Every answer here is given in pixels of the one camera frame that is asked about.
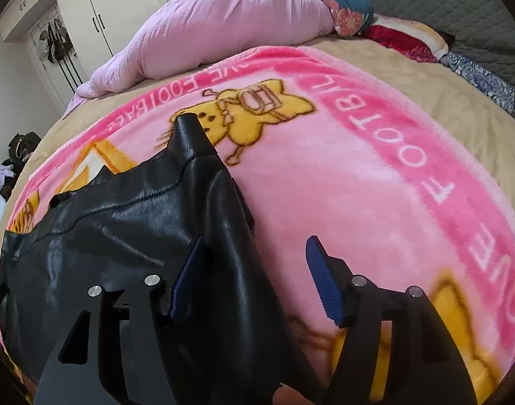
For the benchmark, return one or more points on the pink duvet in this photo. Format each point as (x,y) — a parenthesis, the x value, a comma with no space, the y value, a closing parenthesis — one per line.
(223,21)

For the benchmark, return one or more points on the blue floral pillow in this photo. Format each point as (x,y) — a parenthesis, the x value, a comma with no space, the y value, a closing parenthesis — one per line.
(346,4)

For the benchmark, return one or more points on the purple cloth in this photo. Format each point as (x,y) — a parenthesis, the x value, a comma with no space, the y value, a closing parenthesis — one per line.
(2,175)

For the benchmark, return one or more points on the black leather garment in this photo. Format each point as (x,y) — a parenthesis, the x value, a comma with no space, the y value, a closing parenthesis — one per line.
(135,228)

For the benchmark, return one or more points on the blue white patterned cloth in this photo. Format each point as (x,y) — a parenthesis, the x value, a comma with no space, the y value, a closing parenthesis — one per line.
(485,80)

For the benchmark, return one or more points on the red and cream pillow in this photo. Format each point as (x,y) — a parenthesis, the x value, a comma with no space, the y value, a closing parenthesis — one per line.
(405,40)

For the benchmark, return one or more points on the person's right hand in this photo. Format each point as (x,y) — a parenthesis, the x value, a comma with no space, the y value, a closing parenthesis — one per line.
(289,397)

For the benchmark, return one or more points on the beige bed sheet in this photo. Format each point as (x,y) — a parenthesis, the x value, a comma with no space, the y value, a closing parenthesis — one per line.
(451,93)

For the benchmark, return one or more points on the hanging dark bags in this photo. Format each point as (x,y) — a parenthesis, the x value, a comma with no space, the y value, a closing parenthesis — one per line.
(57,46)

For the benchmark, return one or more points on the grey quilted headboard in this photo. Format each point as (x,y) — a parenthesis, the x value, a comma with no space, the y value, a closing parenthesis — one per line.
(451,0)

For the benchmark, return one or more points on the pink printed blanket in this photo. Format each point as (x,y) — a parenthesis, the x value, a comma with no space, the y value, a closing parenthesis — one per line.
(346,177)

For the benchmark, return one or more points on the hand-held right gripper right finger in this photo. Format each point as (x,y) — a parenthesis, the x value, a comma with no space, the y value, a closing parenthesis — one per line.
(325,282)

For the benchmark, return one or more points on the white wardrobe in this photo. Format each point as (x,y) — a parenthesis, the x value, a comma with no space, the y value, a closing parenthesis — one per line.
(114,0)

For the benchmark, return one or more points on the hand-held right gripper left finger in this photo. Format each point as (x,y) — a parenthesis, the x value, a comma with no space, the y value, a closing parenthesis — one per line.
(185,282)

